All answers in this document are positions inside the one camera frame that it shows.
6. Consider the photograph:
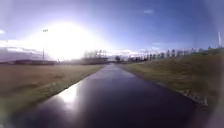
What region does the cluster of bare trees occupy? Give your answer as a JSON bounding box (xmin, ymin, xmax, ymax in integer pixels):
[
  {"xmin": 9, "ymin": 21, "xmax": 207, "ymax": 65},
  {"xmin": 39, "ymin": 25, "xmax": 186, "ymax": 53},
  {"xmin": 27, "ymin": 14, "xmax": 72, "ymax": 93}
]
[{"xmin": 81, "ymin": 49, "xmax": 109, "ymax": 65}]

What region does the dark wet asphalt path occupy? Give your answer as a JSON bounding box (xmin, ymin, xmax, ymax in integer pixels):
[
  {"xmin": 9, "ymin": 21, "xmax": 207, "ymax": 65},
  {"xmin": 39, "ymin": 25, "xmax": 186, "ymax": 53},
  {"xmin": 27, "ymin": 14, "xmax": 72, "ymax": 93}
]
[{"xmin": 9, "ymin": 63, "xmax": 201, "ymax": 128}]

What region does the row of bare trees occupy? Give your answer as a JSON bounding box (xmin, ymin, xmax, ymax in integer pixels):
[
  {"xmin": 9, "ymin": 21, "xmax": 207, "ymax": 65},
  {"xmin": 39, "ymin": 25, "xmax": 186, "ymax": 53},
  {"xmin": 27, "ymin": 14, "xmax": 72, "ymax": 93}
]
[{"xmin": 128, "ymin": 48, "xmax": 188, "ymax": 63}]

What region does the grassy embankment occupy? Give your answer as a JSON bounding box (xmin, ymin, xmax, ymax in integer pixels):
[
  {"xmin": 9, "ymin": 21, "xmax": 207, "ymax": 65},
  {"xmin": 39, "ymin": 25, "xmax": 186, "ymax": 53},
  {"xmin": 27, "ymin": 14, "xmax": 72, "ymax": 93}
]
[{"xmin": 119, "ymin": 52, "xmax": 224, "ymax": 111}]

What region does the tall floodlight pole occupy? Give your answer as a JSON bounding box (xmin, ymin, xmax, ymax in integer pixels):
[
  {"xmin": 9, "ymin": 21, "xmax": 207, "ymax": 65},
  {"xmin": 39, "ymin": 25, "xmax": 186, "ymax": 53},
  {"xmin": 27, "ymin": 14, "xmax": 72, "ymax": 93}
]
[{"xmin": 41, "ymin": 28, "xmax": 49, "ymax": 60}]

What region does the low dark building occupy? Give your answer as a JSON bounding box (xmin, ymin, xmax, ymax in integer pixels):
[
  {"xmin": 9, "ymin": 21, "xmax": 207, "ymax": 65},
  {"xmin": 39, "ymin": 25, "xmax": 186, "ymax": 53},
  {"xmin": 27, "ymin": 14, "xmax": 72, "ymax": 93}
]
[{"xmin": 13, "ymin": 59, "xmax": 57, "ymax": 66}]

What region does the dry brown grass field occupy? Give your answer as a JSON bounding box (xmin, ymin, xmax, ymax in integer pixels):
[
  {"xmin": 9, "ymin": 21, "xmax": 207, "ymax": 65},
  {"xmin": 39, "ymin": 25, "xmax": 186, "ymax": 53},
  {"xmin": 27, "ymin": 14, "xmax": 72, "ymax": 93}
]
[{"xmin": 0, "ymin": 63, "xmax": 107, "ymax": 118}]

